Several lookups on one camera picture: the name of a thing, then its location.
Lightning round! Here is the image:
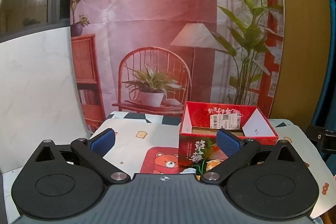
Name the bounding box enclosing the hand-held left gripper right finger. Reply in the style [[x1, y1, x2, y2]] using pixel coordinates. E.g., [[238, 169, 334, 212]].
[[200, 128, 310, 185]]

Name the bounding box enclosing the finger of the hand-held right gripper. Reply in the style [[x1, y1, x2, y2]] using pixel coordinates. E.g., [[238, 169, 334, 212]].
[[306, 125, 327, 148]]

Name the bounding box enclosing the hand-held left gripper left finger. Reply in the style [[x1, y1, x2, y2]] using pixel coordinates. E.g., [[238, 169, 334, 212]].
[[25, 128, 131, 186]]

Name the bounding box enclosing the red strawberry cardboard box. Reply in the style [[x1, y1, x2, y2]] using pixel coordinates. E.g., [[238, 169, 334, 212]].
[[178, 101, 279, 170]]

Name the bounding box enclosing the orange snack packet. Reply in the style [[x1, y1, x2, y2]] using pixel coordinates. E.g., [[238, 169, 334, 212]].
[[206, 160, 222, 170]]

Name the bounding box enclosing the printed tablecloth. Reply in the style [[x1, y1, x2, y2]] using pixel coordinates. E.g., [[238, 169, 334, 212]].
[[88, 111, 335, 220]]

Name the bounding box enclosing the blue curtain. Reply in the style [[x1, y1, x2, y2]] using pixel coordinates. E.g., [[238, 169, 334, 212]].
[[312, 0, 336, 135]]

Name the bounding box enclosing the yellow wooden panel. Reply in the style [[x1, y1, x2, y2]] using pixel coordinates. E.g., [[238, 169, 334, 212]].
[[269, 0, 331, 119]]

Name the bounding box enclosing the wall poster of room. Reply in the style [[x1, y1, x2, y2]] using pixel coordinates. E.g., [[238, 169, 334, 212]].
[[70, 0, 285, 135]]

